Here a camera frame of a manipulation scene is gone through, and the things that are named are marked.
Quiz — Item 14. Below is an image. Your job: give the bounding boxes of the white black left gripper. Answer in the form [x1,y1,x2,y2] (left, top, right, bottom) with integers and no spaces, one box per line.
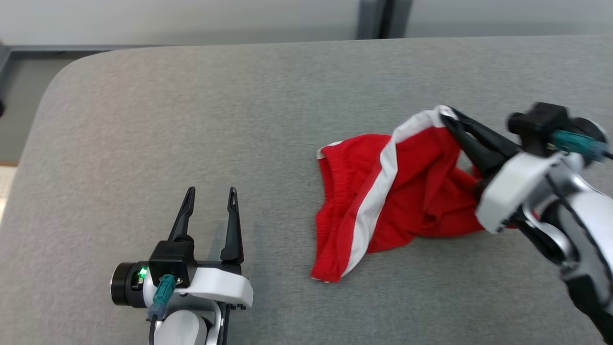
[111,187,254,310]

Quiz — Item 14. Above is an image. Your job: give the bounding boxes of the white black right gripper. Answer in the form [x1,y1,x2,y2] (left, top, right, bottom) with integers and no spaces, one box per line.
[441,109,585,235]

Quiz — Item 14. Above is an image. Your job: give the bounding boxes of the red shorts with white stripe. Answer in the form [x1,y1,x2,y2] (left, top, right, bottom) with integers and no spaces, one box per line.
[311,105,519,283]

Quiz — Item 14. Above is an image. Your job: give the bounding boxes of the grey fabric sofa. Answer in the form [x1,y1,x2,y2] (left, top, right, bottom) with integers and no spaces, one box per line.
[0,34,613,345]

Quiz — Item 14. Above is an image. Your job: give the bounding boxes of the teal plug left camera cable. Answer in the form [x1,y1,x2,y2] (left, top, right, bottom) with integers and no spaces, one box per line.
[147,274,177,345]

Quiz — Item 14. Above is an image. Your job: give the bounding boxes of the teal plug camera cable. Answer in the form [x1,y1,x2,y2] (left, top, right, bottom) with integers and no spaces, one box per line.
[551,130,613,161]
[147,274,177,345]

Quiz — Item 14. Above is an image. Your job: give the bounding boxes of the teal plug right camera cable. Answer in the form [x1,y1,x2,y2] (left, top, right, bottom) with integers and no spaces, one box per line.
[551,130,613,161]

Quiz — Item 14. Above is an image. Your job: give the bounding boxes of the grey metal partition post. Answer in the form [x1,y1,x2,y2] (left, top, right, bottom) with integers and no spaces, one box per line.
[357,0,413,40]

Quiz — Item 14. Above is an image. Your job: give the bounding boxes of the grey partition base rail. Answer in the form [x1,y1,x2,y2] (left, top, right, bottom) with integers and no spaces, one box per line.
[10,44,361,54]

